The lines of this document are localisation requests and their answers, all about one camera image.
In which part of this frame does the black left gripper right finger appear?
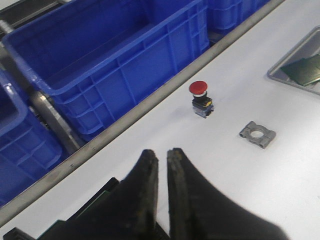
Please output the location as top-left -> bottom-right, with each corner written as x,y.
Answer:
167,148 -> 288,240

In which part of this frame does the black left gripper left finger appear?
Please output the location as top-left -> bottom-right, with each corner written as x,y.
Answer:
40,149 -> 159,240

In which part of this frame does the green perforated circuit board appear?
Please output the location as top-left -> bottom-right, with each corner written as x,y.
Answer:
280,54 -> 320,87

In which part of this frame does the silver metal tray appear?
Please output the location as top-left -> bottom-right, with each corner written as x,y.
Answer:
267,26 -> 320,95

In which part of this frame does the grey metal clamp block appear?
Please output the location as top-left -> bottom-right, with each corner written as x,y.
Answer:
239,121 -> 276,149

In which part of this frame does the red emergency stop button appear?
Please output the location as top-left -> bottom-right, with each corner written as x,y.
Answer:
189,80 -> 214,119

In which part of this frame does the blue plastic crate left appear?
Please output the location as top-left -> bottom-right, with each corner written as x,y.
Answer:
0,70 -> 64,206

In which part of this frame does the blue plastic crate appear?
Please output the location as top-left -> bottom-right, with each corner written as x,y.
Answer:
2,0 -> 209,141
206,0 -> 269,34
0,70 -> 64,206

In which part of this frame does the blue plastic crate centre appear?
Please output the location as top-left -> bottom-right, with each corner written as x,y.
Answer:
2,0 -> 209,141

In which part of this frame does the blue plastic crate right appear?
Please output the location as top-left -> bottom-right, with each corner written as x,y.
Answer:
206,0 -> 269,34

